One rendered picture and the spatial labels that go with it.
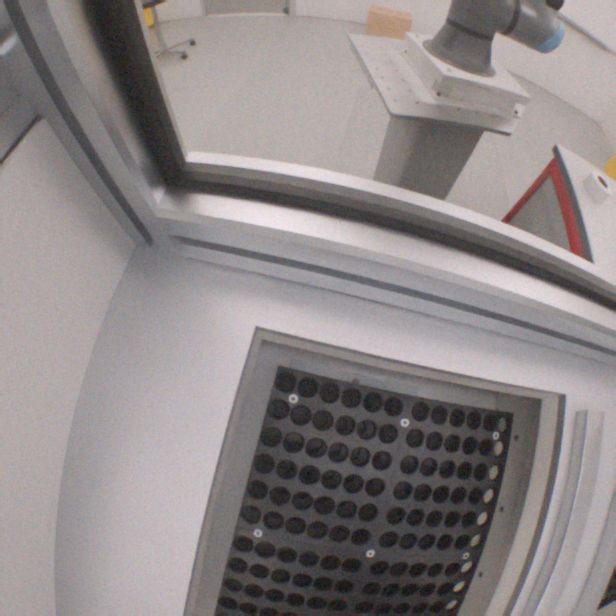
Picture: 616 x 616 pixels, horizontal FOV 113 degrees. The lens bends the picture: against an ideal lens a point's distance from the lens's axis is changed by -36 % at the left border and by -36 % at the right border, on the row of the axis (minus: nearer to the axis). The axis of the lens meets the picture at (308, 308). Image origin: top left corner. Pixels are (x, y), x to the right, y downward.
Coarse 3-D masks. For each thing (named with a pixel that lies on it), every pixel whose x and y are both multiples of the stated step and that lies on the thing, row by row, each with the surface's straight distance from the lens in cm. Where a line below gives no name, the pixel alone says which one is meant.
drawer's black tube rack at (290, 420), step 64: (256, 448) 20; (320, 448) 23; (384, 448) 21; (448, 448) 26; (256, 512) 24; (320, 512) 21; (384, 512) 22; (448, 512) 23; (256, 576) 23; (320, 576) 23; (384, 576) 24; (448, 576) 26
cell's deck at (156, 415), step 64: (128, 320) 19; (192, 320) 17; (256, 320) 16; (320, 320) 16; (384, 320) 17; (448, 320) 18; (128, 384) 18; (192, 384) 16; (512, 384) 20; (576, 384) 24; (128, 448) 18; (192, 448) 16; (64, 512) 22; (128, 512) 19; (192, 512) 17; (64, 576) 25; (128, 576) 21; (192, 576) 19; (512, 576) 25; (576, 576) 29
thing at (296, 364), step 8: (296, 360) 26; (296, 368) 25; (304, 368) 25; (312, 368) 25; (320, 368) 25; (328, 368) 26; (328, 376) 25; (336, 376) 25; (344, 376) 26; (352, 376) 26; (360, 376) 26; (368, 376) 26; (360, 384) 26; (368, 384) 26; (376, 384) 26; (384, 384) 26; (392, 384) 26; (400, 384) 27; (400, 392) 26; (408, 392) 27; (416, 392) 27
